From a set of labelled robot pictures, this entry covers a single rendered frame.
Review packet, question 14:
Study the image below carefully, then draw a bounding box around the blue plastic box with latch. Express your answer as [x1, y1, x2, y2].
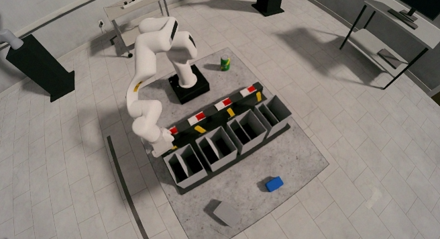
[265, 176, 284, 192]

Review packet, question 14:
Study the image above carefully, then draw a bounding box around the green drink can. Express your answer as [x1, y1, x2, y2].
[221, 54, 230, 71]

